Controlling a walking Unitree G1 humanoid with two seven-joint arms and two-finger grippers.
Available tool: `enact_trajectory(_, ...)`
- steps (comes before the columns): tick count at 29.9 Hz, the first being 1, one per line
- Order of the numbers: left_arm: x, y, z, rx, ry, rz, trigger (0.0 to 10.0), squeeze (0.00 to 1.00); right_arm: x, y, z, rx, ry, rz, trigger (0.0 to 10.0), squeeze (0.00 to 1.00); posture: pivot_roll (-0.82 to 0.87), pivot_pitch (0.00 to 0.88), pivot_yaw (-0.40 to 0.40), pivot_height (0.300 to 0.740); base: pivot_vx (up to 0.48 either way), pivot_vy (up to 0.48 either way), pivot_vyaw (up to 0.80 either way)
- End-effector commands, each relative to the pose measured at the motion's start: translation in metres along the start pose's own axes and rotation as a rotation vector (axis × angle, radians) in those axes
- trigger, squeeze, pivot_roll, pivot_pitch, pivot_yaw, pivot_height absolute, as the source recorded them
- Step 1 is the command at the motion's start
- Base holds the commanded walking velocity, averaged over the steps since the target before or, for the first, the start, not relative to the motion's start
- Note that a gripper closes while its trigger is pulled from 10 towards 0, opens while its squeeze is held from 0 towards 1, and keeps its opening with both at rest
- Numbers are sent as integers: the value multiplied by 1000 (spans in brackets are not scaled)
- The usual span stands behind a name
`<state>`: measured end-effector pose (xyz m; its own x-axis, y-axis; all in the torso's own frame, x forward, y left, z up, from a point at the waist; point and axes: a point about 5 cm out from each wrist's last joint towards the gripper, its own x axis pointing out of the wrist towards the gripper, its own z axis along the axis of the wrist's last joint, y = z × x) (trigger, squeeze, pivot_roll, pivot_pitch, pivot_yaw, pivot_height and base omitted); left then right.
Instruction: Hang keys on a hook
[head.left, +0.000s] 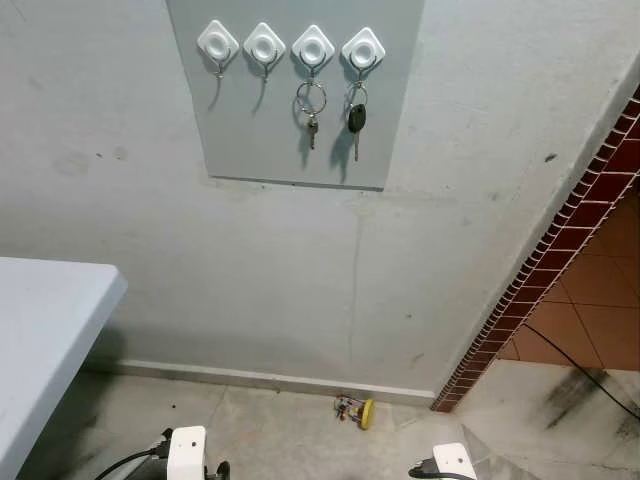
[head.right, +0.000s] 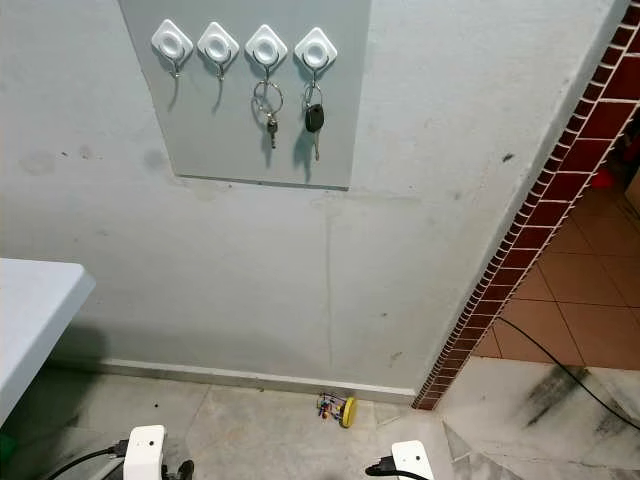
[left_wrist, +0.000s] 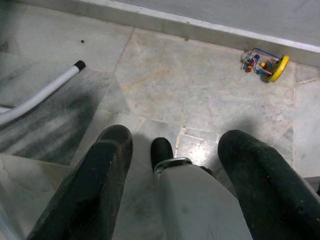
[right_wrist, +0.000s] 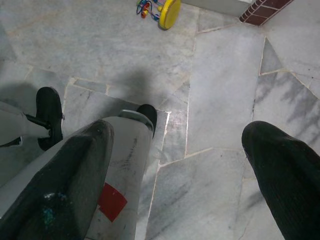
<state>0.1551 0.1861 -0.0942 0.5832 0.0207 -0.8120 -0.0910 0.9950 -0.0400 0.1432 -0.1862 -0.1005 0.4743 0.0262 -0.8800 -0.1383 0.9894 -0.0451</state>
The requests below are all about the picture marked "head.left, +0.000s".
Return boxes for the white table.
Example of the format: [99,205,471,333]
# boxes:
[0,257,128,479]

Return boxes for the black-headed car key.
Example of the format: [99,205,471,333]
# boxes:
[345,78,368,163]

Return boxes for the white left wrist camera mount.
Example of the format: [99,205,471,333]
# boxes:
[166,426,208,480]

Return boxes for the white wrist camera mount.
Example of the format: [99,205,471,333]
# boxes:
[432,443,479,480]
[166,426,208,480]

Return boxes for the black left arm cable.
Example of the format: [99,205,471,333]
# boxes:
[93,435,171,480]

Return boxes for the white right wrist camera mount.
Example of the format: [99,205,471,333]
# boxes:
[432,443,479,480]

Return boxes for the thin black floor cable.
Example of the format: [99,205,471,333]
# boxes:
[520,322,640,419]

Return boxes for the grey wall board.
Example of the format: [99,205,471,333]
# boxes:
[166,0,425,191]

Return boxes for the small key on metal ring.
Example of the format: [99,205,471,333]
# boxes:
[295,76,328,151]

